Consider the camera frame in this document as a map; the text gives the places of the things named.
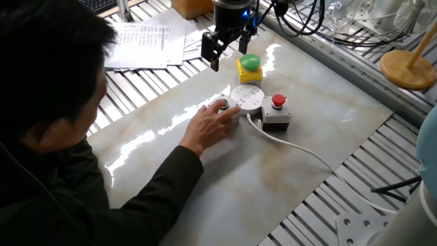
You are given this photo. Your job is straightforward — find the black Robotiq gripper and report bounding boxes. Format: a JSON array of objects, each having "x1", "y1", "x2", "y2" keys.
[{"x1": 200, "y1": 0, "x2": 258, "y2": 72}]

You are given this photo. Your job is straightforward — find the grey box green button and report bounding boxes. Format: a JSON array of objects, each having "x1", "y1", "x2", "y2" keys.
[{"x1": 208, "y1": 94, "x2": 242, "y2": 124}]

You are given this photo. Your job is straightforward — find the dark-sleeved person's forearm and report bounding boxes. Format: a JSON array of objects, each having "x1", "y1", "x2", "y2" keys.
[{"x1": 114, "y1": 145, "x2": 205, "y2": 246}]

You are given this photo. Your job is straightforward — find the yellow box green mushroom button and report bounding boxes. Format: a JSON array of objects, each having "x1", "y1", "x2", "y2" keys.
[{"x1": 236, "y1": 53, "x2": 264, "y2": 88}]

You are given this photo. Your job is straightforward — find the round white power strip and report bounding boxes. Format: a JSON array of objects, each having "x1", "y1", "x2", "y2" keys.
[{"x1": 230, "y1": 84, "x2": 266, "y2": 117}]

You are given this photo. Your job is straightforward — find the grey box red button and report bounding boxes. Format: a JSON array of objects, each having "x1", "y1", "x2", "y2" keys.
[{"x1": 260, "y1": 94, "x2": 292, "y2": 133}]

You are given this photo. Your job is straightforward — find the person's bare hand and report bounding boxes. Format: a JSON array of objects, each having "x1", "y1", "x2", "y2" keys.
[{"x1": 178, "y1": 98, "x2": 242, "y2": 159}]

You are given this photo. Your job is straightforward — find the white paper sheet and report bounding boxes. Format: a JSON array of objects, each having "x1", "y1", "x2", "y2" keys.
[{"x1": 141, "y1": 8, "x2": 214, "y2": 68}]

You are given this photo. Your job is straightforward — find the tan wooden box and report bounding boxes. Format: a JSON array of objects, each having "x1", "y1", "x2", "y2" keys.
[{"x1": 170, "y1": 0, "x2": 214, "y2": 21}]

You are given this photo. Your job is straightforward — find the printed paper sheet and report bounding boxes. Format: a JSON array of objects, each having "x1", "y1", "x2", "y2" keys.
[{"x1": 104, "y1": 22, "x2": 175, "y2": 70}]

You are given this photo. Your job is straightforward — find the clear glass vessels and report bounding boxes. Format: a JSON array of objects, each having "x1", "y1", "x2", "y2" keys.
[{"x1": 324, "y1": 0, "x2": 437, "y2": 36}]

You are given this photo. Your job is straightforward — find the black keyboard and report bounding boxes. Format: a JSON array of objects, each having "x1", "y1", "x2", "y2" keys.
[{"x1": 79, "y1": 0, "x2": 119, "y2": 14}]

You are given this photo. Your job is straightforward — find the marble pattern tile board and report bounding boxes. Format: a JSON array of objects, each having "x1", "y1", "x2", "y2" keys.
[{"x1": 87, "y1": 29, "x2": 394, "y2": 246}]

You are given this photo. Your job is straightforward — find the wooden stand with round base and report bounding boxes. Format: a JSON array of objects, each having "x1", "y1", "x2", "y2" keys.
[{"x1": 379, "y1": 22, "x2": 437, "y2": 91}]

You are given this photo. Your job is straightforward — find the dark-haired person in dark jacket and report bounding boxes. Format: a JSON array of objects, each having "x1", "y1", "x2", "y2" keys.
[{"x1": 0, "y1": 0, "x2": 144, "y2": 246}]

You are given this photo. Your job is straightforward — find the black gripper cable bundle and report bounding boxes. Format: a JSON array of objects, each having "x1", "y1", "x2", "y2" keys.
[{"x1": 252, "y1": 0, "x2": 327, "y2": 38}]

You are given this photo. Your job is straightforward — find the metal post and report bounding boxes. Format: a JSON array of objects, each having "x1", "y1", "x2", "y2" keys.
[{"x1": 116, "y1": 0, "x2": 135, "y2": 23}]

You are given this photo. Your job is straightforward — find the grey aluminium frame rail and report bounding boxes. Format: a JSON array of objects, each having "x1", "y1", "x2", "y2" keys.
[{"x1": 258, "y1": 9, "x2": 435, "y2": 129}]

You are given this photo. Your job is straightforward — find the white power strip cable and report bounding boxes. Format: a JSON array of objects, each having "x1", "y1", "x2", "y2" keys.
[{"x1": 245, "y1": 112, "x2": 399, "y2": 216}]

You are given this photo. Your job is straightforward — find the black cable behind rail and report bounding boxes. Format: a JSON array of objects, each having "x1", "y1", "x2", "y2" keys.
[{"x1": 333, "y1": 31, "x2": 410, "y2": 48}]

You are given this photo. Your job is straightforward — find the black cable near robot base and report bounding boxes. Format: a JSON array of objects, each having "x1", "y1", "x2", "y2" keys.
[{"x1": 370, "y1": 174, "x2": 423, "y2": 204}]

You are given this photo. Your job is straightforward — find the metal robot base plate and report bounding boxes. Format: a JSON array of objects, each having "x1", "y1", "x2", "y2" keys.
[{"x1": 335, "y1": 213, "x2": 392, "y2": 246}]

